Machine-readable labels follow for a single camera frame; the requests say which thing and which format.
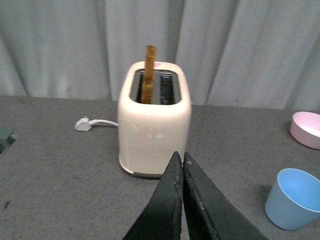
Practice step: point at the dark green object at edge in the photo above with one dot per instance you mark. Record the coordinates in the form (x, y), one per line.
(7, 138)

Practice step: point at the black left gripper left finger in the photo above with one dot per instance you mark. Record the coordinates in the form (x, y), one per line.
(161, 219)

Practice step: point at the cream white toaster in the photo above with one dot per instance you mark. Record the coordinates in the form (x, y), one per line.
(149, 134)

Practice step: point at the light blue plastic cup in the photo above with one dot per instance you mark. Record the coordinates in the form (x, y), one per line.
(294, 199)

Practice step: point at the grey curtain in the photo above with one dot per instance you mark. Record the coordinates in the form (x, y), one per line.
(239, 53)

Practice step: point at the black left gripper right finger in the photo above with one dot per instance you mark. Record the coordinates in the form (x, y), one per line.
(209, 214)

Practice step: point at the pink plastic bowl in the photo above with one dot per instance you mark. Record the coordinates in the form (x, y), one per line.
(305, 128)

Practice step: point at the white power plug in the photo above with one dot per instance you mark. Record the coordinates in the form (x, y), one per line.
(83, 125)

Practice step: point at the toast slice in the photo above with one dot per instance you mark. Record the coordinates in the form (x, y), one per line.
(147, 81)

